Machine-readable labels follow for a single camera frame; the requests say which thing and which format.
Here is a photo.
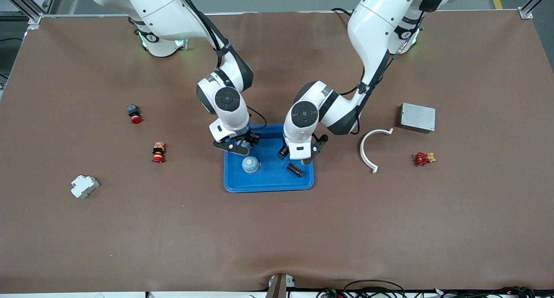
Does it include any blue plastic tray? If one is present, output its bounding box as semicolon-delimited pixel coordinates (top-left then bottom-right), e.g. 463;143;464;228
223;123;315;193

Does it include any white curved plastic clamp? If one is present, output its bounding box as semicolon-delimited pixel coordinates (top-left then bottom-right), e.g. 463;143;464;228
360;128;394;174

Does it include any brown table mat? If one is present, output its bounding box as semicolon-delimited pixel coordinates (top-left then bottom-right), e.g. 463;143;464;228
0;10;554;292

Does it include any red push button black base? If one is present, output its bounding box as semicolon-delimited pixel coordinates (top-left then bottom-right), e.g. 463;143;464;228
127;104;143;125

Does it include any red handwheel brass valve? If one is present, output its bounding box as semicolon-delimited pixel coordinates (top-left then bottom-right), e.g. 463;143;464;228
413;152;437;167

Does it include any grey metal box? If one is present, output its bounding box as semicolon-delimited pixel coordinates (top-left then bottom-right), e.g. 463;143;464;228
399;102;436;134

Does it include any white circuit breaker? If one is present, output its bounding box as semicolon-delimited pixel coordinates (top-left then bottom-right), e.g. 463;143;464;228
71;175;100;199

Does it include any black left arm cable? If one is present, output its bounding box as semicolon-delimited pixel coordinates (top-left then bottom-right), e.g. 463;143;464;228
340;51;395;135

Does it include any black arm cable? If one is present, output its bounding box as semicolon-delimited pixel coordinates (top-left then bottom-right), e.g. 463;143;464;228
340;51;395;135
173;0;268;132

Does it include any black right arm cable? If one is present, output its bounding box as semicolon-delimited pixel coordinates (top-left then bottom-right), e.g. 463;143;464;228
173;0;268;132

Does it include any grey mounting bracket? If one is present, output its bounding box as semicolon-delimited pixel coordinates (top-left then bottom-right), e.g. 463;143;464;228
265;273;296;298

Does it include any black looped cable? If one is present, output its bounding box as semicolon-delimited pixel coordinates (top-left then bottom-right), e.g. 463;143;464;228
344;279;406;298

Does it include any dark cable bundle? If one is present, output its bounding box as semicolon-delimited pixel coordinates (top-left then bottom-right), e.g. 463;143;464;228
433;286;539;298

